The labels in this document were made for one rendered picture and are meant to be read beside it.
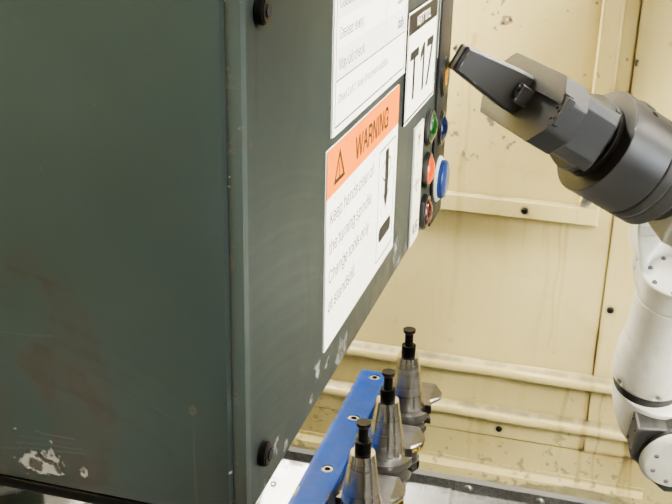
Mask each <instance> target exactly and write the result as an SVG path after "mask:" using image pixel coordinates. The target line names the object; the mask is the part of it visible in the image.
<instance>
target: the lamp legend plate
mask: <svg viewBox="0 0 672 504"><path fill-rule="evenodd" d="M423 135H424V119H422V120H421V121H420V122H419V123H418V125H417V126H416V127H415V128H414V132H413V151H412V171H411V191H410V210H409V230H408V249H410V247H411V246H412V244H413V242H414V241H415V239H416V237H417V236H418V227H419V208H420V190H421V172H422V154H423Z"/></svg>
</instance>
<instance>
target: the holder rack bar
mask: <svg viewBox="0 0 672 504"><path fill-rule="evenodd" d="M382 385H384V376H383V375H382V372H378V371H372V370H365V369H362V370H361V371H360V373H359V375H358V377H357V378H356V380H355V382H354V384H353V386H352V387H351V389H350V391H349V393H348V395H347V397H346V398H345V400H344V402H343V404H342V406H341V407H340V409H339V411H338V413H337V415H336V417H335V418H334V420H333V422H332V424H331V426H330V428H329V429H328V431H327V433H326V435H325V437H324V438H323V440H322V442H321V444H320V446H319V448H318V449H317V451H316V453H315V455H314V457H313V458H312V460H311V462H310V464H309V466H308V468H307V469H306V471H305V473H304V475H303V477H302V478H301V480H300V482H299V484H298V486H297V488H296V489H295V491H294V493H293V495H292V497H291V499H290V500H289V502H288V504H335V492H336V490H337V488H338V486H339V484H340V482H341V479H342V477H343V475H344V473H345V471H346V469H347V464H348V459H349V455H350V450H351V449H352V448H353V447H354V446H355V438H356V437H357V436H358V431H359V428H358V427H357V426H356V421H357V420H358V419H360V418H367V419H369V420H371V419H372V416H373V411H374V406H375V401H376V397H377V396H378V395H380V387H381V386H382Z"/></svg>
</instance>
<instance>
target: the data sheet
mask: <svg viewBox="0 0 672 504"><path fill-rule="evenodd" d="M407 12H408V0H333V32H332V83H331V134H330V138H332V139H333V138H334V137H335V136H336V135H337V134H338V133H339V132H340V131H341V130H343V129H344V128H345V127H346V126H347V125H348V124H349V123H350V122H351V121H352V120H353V119H355V118H356V117H357V116H358V115H359V114H360V113H361V112H362V111H363V110H364V109H365V108H367V107H368V106H369V105H370V104H371V103H372V102H373V101H374V100H375V99H376V98H378V97H379V96H380V95H381V94H382V93H383V92H384V91H385V90H386V89H387V88H388V87H390V86H391V85H392V84H393V83H394V82H395V81H396V80H397V79H398V78H399V77H400V76H402V75H403V74H404V73H405V55H406V33H407Z"/></svg>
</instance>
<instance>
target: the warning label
mask: <svg viewBox="0 0 672 504"><path fill-rule="evenodd" d="M399 93H400V85H399V84H398V85H397V86H396V87H395V88H394V89H393V90H392V91H390V92H389V93H388V94H387V95H386V96H385V97H384V98H383V99H382V100H381V101H380V102H379V103H378V104H377V105H376V106H374V107H373V108H372V109H371V110H370V111H369V112H368V113H367V114H366V115H365V116H364V117H363V118H362V119H361V120H360V121H358V122H357V123H356V124H355V125H354V126H353V127H352V128H351V129H350V130H349V131H348V132H347V133H346V134H345V135H344V136H342V137H341V138H340V139H339V140H338V141H337V142H336V143H335V144H334V145H333V146H332V147H331V148H330V149H329V150H328V151H326V166H325V221H324V277H323V333H322V353H323V352H325V351H326V349H327V348H328V346H329V345H330V343H331V342H332V340H333V338H334V337H335V335H336V334H337V332H338V331H339V329H340V328H341V326H342V324H343V323H344V321H345V320H346V318H347V317H348V315H349V314H350V312H351V310H352V309H353V307H354V306H355V304H356V303H357V301H358V299H359V298H360V296H361V295H362V293H363V292H364V290H365V289H366V287H367V285H368V284H369V282H370V281H371V279H372V278H373V276H374V275H375V273H376V271H377V270H378V268H379V267H380V265H381V264H382V262H383V261H384V259H385V257H386V256H387V254H388V253H389V251H390V250H391V248H392V246H393V226H394V204H395V182H396V160H397V137H398V115H399Z"/></svg>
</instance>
